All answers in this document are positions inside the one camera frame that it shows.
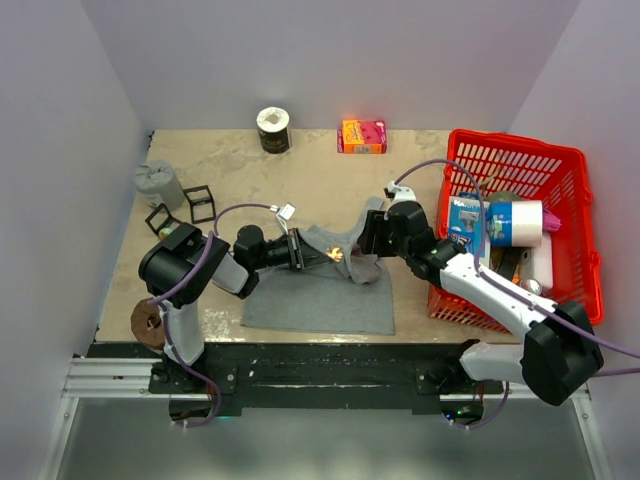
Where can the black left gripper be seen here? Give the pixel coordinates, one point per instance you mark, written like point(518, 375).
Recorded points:
point(303, 255)

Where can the brown wooden block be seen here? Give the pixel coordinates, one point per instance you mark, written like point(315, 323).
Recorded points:
point(146, 325)

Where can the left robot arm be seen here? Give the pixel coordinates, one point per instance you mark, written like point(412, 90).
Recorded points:
point(177, 270)

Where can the grey paper roll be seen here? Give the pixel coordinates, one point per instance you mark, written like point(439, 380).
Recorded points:
point(157, 183)

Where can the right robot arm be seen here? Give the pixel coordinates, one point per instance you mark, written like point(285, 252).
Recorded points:
point(555, 353)

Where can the grey sleeveless shirt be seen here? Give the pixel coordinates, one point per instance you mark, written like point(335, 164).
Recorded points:
point(351, 296)

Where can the blue white wipes roll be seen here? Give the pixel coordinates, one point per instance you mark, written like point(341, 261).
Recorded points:
point(515, 224)

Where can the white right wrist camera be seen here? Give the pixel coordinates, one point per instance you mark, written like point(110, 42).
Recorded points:
point(397, 193)

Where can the toilet paper roll black wrapper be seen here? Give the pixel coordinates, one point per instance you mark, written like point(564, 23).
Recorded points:
point(273, 130)

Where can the blue razor package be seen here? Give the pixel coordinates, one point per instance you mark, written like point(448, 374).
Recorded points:
point(464, 227)

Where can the round iridescent brooch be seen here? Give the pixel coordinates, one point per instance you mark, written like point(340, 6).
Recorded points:
point(165, 232)

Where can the green round fruit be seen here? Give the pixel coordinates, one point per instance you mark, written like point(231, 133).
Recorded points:
point(502, 197)

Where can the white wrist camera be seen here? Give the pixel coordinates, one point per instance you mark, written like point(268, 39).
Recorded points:
point(282, 215)
point(397, 193)

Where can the red plastic basket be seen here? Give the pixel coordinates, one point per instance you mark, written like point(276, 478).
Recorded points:
point(555, 175)

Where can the pink packet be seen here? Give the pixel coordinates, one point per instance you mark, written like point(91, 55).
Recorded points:
point(550, 222)

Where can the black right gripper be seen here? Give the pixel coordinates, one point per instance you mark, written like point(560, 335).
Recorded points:
point(375, 224)

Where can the orange pink snack box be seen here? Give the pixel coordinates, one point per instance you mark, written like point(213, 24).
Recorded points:
point(362, 137)

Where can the silver drink can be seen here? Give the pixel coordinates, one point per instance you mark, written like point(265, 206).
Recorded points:
point(531, 285)

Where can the white box in basket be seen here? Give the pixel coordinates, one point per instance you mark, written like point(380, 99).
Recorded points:
point(536, 264)

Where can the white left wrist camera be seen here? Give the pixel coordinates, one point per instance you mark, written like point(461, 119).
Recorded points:
point(282, 215)

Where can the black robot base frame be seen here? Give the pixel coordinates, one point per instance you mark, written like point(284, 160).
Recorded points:
point(235, 376)

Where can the orange maple leaf brooch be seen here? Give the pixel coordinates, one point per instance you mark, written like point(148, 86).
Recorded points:
point(335, 253)

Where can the black brooch display case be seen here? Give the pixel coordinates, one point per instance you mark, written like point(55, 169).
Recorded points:
point(201, 203)

